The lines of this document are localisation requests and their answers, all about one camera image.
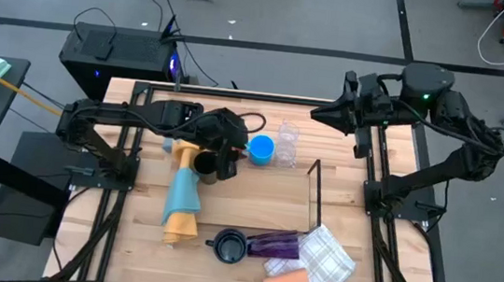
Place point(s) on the yellow and blue rolled towels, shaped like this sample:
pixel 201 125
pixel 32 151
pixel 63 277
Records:
pixel 181 232

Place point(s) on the light blue towel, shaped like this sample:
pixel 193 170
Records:
pixel 183 195

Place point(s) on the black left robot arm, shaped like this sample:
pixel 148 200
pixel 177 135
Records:
pixel 142 113

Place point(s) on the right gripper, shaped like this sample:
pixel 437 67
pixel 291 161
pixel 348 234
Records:
pixel 374 111

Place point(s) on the blue plastic mug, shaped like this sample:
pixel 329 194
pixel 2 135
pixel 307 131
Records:
pixel 261 150

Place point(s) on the small black box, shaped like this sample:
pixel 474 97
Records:
pixel 104 48

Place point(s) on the white plaid dish towel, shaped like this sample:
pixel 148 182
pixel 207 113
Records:
pixel 328 262

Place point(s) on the black antenna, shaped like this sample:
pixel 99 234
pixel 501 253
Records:
pixel 170 29

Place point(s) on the black tumbler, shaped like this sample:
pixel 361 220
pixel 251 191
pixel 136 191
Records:
pixel 206 163

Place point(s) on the gray folded cloth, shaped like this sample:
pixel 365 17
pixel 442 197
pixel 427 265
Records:
pixel 168 145

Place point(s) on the black floor cabinet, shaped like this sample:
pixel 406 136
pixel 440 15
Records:
pixel 18 220

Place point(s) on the dark blue enamel mug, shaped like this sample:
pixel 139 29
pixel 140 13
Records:
pixel 229 246

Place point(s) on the purple faceted tumbler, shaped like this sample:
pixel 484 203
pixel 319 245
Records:
pixel 274 245

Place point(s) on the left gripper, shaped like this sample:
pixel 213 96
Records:
pixel 227 133

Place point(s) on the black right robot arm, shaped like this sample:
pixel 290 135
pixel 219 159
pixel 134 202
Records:
pixel 465 163

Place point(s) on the black aluminium table frame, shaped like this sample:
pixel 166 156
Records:
pixel 261 97

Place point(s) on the black computer tower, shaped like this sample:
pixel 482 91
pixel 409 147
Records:
pixel 139 54

